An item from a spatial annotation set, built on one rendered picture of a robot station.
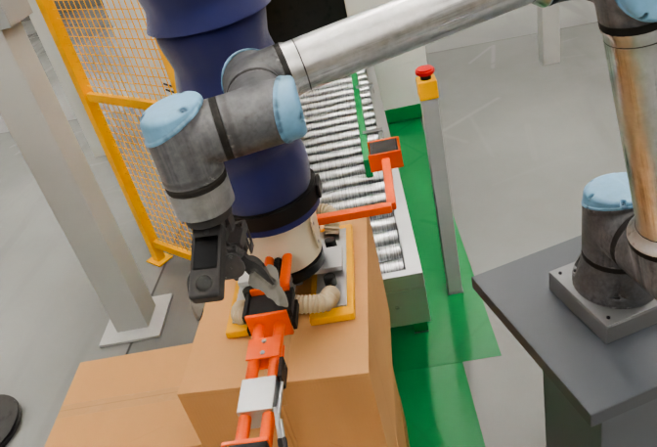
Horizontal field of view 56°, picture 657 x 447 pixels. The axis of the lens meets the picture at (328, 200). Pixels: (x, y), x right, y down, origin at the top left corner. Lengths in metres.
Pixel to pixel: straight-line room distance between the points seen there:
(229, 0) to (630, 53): 0.64
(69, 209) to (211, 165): 1.98
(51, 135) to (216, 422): 1.57
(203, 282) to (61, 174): 1.89
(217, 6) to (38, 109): 1.59
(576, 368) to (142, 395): 1.22
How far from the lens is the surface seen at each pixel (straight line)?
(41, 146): 2.70
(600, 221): 1.44
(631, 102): 1.10
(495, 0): 1.05
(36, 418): 3.04
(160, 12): 1.15
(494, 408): 2.38
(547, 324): 1.59
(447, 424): 2.35
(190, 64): 1.17
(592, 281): 1.54
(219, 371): 1.37
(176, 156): 0.85
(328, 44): 0.98
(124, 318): 3.12
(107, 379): 2.13
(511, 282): 1.70
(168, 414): 1.92
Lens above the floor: 1.87
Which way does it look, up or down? 31 degrees down
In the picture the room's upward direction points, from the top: 14 degrees counter-clockwise
